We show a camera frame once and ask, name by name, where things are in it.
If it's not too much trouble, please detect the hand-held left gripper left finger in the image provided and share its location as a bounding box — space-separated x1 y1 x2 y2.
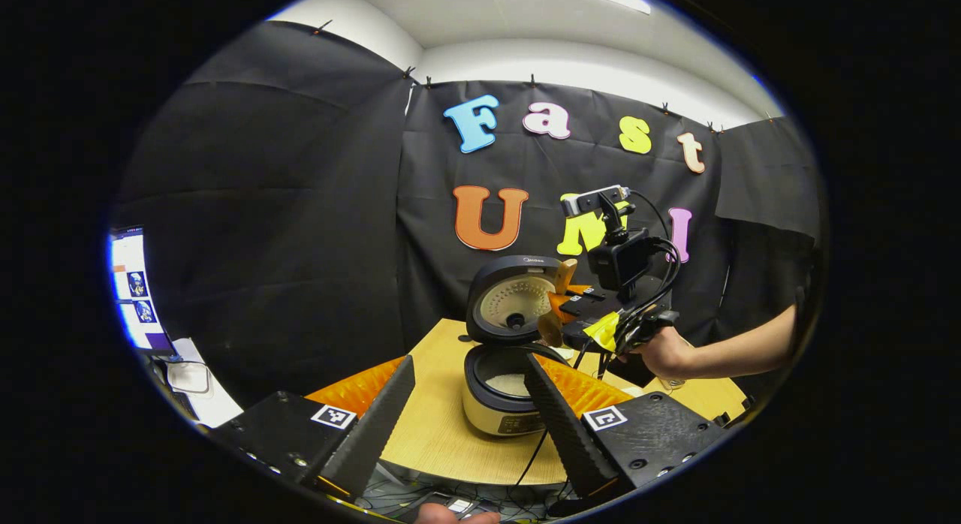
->
212 355 417 504

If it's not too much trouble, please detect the black backdrop cloth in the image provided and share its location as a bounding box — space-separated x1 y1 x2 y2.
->
113 21 823 408

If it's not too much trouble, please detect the computer monitor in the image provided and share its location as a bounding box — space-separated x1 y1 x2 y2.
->
109 225 175 354

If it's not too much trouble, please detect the clear plastic box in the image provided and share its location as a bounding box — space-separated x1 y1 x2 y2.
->
165 360 211 395

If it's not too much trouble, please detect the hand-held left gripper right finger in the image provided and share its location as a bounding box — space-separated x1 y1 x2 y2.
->
523 353 728 504

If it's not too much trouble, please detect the white paper sheet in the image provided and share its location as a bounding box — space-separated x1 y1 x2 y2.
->
171 338 243 427

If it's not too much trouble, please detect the dark grey rice cooker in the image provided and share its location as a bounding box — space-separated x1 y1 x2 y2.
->
462 255 575 438

